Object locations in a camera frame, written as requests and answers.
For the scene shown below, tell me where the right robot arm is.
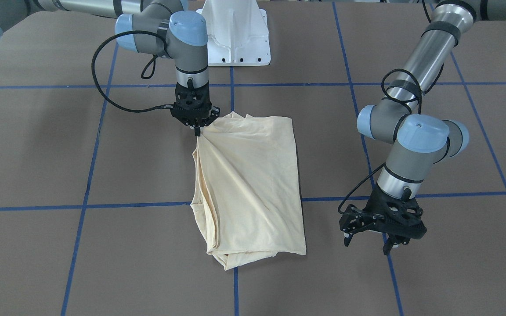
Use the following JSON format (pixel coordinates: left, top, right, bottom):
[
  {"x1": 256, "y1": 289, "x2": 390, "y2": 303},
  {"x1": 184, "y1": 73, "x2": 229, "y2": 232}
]
[{"x1": 0, "y1": 0, "x2": 220, "y2": 136}]

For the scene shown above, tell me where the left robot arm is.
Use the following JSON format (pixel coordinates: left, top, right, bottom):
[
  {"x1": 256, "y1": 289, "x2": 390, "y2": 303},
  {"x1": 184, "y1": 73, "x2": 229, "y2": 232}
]
[{"x1": 338, "y1": 0, "x2": 506, "y2": 255}]

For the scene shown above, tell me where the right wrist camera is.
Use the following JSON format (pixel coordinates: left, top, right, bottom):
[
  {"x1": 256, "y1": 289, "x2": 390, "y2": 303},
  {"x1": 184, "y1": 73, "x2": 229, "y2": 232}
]
[{"x1": 174, "y1": 83, "x2": 212, "y2": 110}]

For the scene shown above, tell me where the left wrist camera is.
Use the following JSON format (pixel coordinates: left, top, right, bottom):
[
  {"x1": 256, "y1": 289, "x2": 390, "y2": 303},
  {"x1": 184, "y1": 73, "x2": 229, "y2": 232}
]
[{"x1": 363, "y1": 186, "x2": 427, "y2": 239}]

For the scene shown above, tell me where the beige long-sleeve graphic shirt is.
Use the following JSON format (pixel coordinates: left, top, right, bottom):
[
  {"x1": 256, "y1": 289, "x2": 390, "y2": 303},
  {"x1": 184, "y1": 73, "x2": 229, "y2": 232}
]
[{"x1": 191, "y1": 112, "x2": 307, "y2": 270}]

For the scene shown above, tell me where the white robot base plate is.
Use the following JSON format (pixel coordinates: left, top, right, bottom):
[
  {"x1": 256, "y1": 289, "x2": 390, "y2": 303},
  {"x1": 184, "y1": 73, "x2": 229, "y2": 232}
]
[{"x1": 197, "y1": 0, "x2": 271, "y2": 67}]

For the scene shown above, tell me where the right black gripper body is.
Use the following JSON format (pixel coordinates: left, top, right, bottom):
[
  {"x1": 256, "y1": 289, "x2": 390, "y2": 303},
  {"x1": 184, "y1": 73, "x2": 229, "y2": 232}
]
[{"x1": 170, "y1": 106, "x2": 220, "y2": 129}]

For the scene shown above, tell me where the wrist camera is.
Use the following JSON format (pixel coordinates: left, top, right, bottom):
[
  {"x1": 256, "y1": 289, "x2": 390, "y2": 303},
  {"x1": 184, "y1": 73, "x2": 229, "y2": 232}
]
[
  {"x1": 174, "y1": 83, "x2": 212, "y2": 110},
  {"x1": 363, "y1": 186, "x2": 427, "y2": 239}
]

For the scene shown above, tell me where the brown table mat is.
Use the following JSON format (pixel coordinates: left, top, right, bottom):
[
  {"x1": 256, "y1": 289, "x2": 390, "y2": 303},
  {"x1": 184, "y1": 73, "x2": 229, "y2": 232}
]
[{"x1": 0, "y1": 2, "x2": 506, "y2": 316}]

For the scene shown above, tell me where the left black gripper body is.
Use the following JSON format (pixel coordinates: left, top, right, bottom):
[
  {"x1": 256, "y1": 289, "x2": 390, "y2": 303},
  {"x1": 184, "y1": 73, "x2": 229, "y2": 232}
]
[{"x1": 339, "y1": 204, "x2": 388, "y2": 233}]

